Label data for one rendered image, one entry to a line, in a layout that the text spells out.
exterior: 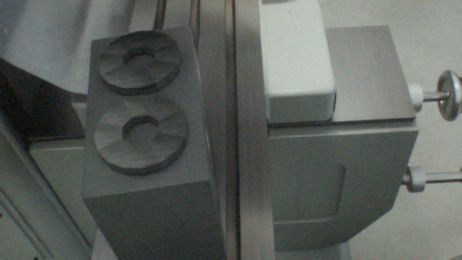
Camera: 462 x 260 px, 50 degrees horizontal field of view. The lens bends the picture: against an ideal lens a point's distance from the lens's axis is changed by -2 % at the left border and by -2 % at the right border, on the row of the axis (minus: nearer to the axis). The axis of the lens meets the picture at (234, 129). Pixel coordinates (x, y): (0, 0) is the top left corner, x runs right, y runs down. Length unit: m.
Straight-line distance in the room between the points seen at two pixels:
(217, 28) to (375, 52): 0.40
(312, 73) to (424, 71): 1.28
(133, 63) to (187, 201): 0.17
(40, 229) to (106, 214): 0.78
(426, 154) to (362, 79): 0.89
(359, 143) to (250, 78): 0.33
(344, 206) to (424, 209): 0.59
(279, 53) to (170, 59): 0.47
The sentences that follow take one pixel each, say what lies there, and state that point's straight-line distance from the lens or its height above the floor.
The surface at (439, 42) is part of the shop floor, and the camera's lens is 2.35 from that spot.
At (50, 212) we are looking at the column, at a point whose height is 0.52.
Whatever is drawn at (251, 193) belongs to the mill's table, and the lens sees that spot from 0.67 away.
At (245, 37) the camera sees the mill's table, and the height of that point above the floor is 0.94.
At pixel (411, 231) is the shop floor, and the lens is 1.75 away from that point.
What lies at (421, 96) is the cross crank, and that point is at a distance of 1.18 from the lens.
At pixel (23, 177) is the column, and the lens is 1.13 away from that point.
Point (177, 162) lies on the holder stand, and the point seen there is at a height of 1.13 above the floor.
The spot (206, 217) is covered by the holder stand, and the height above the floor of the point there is 1.06.
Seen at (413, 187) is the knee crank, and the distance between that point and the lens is 1.19.
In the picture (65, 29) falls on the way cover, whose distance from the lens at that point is 1.01.
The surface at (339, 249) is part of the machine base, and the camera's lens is 1.46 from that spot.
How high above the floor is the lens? 1.51
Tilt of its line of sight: 51 degrees down
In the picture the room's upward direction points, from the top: 7 degrees counter-clockwise
